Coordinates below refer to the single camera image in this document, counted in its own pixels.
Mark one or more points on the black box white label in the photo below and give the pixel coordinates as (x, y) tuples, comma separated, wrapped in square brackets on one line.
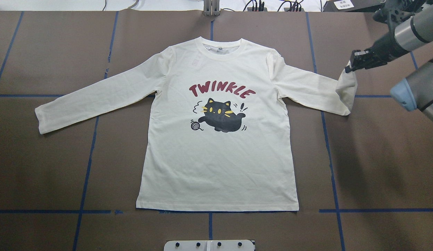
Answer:
[(362, 6)]

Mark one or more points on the grey aluminium frame post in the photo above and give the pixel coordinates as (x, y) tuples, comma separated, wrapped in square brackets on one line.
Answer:
[(211, 8)]

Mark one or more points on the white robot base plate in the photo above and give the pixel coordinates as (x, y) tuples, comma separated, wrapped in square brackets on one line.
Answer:
[(210, 245)]

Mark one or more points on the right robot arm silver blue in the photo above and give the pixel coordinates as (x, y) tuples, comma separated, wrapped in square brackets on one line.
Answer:
[(410, 24)]

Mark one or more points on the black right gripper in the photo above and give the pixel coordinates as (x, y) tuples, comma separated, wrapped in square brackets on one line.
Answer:
[(384, 46)]

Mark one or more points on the cream long-sleeve cat shirt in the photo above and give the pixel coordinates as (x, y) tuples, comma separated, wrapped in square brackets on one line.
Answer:
[(219, 131)]

